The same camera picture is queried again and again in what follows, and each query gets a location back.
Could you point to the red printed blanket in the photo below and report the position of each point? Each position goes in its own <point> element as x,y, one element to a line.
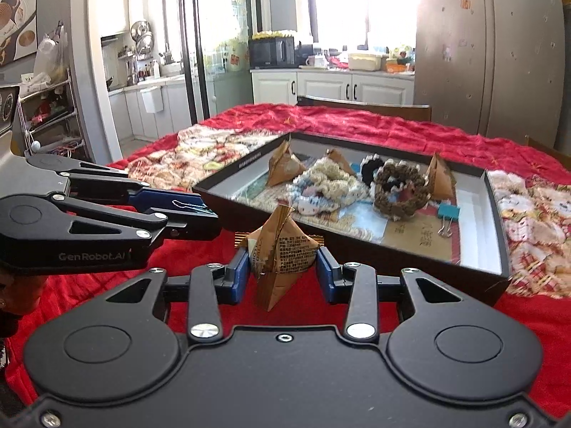
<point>357,120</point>

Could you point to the small blue binder clip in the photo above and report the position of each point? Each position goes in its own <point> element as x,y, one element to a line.
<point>187,205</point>

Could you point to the brown pyramid snack packet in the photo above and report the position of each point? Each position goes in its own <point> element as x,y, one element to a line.
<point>439,178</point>
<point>339,158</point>
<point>283,167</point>
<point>285,249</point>

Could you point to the teal binder clip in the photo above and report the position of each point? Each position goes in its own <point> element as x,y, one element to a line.
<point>448,212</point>

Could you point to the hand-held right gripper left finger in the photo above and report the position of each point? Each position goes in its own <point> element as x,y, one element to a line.
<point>240,276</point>

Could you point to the black white crochet scrunchie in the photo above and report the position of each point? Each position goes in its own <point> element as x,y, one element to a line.
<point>370,169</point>

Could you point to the black sliding door frame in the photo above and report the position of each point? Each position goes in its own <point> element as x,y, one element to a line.
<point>194,44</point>

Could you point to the beige two-door refrigerator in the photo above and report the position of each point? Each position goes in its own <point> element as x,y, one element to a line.
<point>490,53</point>

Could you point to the flower bunch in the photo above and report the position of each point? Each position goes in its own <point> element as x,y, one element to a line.
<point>401,53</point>

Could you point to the blue white crochet scrunchie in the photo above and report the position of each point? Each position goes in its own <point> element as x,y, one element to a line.
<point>308,187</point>

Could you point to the brown crochet scrunchie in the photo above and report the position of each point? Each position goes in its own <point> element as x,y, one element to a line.
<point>388,200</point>

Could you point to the black microwave oven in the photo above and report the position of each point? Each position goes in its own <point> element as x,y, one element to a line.
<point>272,52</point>

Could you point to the white kitchen cabinet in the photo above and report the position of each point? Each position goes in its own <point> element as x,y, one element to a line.
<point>325,87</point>

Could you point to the white plastic bag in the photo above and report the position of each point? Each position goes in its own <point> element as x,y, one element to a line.
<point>50,58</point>

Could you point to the dark wooden chair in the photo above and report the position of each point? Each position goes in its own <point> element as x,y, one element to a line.
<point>548,149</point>
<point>366,109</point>

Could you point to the white kitchen counter unit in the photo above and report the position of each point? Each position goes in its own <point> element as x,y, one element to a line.
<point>129,116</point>

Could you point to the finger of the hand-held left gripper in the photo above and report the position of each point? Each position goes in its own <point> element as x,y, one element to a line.
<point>156,198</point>
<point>196,227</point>

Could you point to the white plastic container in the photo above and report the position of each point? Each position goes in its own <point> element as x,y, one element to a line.
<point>366,61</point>

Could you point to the shallow black cardboard box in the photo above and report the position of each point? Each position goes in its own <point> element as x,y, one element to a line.
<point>379,258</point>

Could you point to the cream crochet scrunchie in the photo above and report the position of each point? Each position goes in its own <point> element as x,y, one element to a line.
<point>330,178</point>

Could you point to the metal bowls on rack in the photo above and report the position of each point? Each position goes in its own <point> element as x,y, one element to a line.
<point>142,35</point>

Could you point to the framed wall picture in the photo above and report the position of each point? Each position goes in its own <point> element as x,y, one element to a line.
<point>18,13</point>

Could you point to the white mug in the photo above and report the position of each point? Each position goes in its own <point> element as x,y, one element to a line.
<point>316,60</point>

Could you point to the white hanging bin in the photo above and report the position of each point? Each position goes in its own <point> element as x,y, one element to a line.
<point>151,99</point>

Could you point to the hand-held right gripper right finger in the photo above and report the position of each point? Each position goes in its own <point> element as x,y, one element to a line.
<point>324,278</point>

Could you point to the metal shelf rack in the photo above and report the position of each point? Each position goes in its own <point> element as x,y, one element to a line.
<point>53,116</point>

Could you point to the orange box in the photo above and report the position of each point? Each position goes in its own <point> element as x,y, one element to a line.
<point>398,67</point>

